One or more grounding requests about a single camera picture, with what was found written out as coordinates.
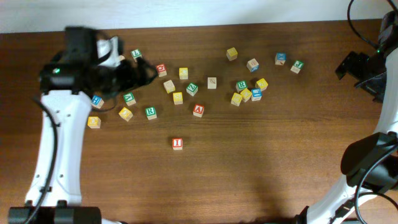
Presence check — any green r block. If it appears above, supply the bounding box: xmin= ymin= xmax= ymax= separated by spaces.
xmin=236 ymin=80 xmax=248 ymax=93
xmin=145 ymin=107 xmax=157 ymax=120

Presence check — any yellow C block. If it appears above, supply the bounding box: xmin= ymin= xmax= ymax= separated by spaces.
xmin=178 ymin=67 xmax=188 ymax=80

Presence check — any red A block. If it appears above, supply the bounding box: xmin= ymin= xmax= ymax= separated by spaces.
xmin=193 ymin=104 xmax=205 ymax=118

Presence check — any red I block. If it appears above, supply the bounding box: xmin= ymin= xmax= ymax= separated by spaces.
xmin=172 ymin=138 xmax=183 ymax=151

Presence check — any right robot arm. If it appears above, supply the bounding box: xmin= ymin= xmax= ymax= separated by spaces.
xmin=292 ymin=9 xmax=397 ymax=223

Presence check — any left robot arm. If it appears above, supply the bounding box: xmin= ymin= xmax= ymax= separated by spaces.
xmin=7 ymin=26 xmax=158 ymax=223

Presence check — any red Q block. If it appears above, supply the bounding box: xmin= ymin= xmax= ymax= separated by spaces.
xmin=156 ymin=63 xmax=167 ymax=77

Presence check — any green L block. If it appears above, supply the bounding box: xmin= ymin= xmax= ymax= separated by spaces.
xmin=131 ymin=49 xmax=142 ymax=62

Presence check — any green V block left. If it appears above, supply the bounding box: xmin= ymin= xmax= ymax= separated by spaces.
xmin=123 ymin=92 xmax=136 ymax=106

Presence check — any plain wood block centre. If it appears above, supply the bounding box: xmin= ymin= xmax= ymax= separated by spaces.
xmin=164 ymin=80 xmax=175 ymax=93

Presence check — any blue H block tilted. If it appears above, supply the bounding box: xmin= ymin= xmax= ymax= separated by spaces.
xmin=91 ymin=95 xmax=104 ymax=109

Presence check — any yellow S block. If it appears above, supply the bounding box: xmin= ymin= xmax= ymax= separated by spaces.
xmin=173 ymin=92 xmax=183 ymax=105

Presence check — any yellow O block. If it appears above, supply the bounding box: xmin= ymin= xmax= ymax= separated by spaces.
xmin=119 ymin=107 xmax=133 ymax=121

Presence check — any yellow D block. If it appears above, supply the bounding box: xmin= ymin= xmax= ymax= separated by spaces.
xmin=87 ymin=116 xmax=101 ymax=129

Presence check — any green J block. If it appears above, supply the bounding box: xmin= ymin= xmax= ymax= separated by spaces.
xmin=290 ymin=60 xmax=304 ymax=74

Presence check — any yellow block top right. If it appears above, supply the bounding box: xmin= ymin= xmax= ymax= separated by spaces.
xmin=226 ymin=47 xmax=238 ymax=61

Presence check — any blue X block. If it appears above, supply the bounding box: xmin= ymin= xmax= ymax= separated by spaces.
xmin=275 ymin=52 xmax=287 ymax=65

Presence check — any yellow block lower cluster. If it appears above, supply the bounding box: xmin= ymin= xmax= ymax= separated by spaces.
xmin=231 ymin=93 xmax=243 ymax=106

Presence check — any yellow block cluster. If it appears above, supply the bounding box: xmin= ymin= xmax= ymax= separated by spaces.
xmin=231 ymin=93 xmax=243 ymax=106
xmin=240 ymin=88 xmax=252 ymax=102

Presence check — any yellow block middle cluster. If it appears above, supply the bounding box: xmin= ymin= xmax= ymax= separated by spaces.
xmin=240 ymin=88 xmax=252 ymax=102

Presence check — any wood block blue side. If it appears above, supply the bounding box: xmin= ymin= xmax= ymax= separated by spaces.
xmin=246 ymin=58 xmax=259 ymax=72

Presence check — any blue block cluster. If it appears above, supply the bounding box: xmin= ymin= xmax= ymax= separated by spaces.
xmin=251 ymin=88 xmax=262 ymax=101

